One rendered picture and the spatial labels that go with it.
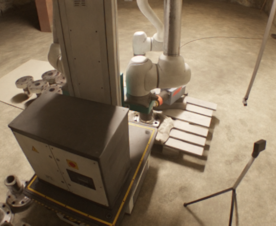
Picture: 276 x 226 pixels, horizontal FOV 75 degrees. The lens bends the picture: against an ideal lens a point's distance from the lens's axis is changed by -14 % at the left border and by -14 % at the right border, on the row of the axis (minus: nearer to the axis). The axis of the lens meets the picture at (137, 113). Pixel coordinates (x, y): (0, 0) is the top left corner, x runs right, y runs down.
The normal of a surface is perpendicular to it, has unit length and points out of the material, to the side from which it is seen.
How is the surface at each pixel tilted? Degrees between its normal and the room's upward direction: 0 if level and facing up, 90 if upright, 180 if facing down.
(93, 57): 90
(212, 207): 0
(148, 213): 0
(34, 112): 0
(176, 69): 76
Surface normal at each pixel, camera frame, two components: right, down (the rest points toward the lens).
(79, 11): -0.32, 0.60
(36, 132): 0.00, -0.77
